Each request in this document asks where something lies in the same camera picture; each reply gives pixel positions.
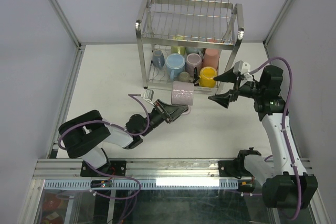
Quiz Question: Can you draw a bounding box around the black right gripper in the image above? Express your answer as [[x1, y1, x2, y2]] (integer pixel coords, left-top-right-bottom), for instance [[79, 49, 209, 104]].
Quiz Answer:
[[208, 66, 264, 108]]

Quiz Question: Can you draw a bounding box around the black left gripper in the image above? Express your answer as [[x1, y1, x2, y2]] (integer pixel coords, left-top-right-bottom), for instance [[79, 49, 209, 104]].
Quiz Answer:
[[140, 99, 187, 136]]

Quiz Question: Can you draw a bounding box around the yellow enamel mug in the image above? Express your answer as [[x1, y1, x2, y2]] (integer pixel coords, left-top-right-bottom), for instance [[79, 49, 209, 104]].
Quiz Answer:
[[194, 67, 217, 88]]

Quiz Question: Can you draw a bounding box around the lilac mug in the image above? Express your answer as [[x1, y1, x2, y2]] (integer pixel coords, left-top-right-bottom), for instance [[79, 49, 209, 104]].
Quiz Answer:
[[171, 81, 194, 115], [185, 53, 202, 76]]

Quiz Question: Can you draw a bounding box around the tall pink cup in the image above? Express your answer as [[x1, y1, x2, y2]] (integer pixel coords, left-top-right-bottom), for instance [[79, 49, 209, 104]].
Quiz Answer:
[[202, 48, 220, 70]]

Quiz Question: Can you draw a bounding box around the small grey-green cup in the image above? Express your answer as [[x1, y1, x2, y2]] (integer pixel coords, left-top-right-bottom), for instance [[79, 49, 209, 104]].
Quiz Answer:
[[178, 71, 194, 83]]

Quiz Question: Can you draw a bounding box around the dark speckled grey mug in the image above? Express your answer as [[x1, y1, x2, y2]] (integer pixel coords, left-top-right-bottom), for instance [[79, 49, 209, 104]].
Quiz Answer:
[[185, 47, 204, 55]]

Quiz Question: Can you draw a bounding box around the light blue ribbed mug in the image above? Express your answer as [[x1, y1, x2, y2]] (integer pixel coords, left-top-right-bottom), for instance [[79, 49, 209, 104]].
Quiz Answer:
[[165, 53, 186, 81]]

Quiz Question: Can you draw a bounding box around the blue-grey speckled jug mug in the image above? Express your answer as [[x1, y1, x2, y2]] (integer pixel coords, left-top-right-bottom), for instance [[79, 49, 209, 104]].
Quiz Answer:
[[152, 50, 165, 69]]

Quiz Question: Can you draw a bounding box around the pale yellow-green mug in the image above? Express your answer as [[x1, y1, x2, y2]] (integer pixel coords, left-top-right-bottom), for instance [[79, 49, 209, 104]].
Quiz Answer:
[[171, 35, 185, 56]]

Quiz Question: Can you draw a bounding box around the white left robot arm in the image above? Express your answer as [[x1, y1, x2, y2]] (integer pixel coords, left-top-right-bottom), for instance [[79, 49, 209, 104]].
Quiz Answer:
[[58, 99, 190, 176]]

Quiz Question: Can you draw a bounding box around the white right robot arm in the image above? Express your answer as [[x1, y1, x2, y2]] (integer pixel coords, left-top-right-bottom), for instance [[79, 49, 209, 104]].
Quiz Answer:
[[209, 62, 318, 209]]

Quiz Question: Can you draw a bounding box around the stainless steel dish rack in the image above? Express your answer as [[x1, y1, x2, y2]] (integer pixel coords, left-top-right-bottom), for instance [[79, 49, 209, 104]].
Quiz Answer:
[[135, 0, 245, 88]]

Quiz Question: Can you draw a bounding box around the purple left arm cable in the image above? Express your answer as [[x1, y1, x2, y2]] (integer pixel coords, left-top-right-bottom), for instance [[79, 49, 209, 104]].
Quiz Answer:
[[57, 93, 150, 151]]

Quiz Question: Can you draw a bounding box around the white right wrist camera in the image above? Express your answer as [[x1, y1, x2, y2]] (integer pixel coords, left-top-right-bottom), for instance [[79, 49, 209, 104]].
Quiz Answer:
[[233, 61, 254, 81]]

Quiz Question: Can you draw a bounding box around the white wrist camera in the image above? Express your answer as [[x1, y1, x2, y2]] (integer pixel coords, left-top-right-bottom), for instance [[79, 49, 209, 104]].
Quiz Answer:
[[233, 61, 254, 81], [141, 89, 154, 104]]

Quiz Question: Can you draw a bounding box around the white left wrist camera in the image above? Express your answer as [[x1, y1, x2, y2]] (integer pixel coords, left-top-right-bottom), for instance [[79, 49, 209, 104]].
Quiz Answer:
[[141, 89, 154, 104]]

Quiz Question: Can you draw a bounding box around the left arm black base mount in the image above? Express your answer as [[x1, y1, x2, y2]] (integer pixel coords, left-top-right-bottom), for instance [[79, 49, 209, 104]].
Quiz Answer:
[[80, 158, 127, 177]]

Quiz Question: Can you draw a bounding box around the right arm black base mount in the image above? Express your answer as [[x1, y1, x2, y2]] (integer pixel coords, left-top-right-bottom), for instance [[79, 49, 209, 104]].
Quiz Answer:
[[218, 147, 261, 179]]

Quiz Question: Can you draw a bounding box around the slotted grey cable duct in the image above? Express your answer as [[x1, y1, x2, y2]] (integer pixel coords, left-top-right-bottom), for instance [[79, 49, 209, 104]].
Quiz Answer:
[[44, 177, 238, 191]]

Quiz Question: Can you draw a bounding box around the aluminium mounting rail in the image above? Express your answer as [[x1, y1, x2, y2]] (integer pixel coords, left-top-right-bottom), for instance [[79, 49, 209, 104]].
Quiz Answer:
[[33, 157, 314, 182]]

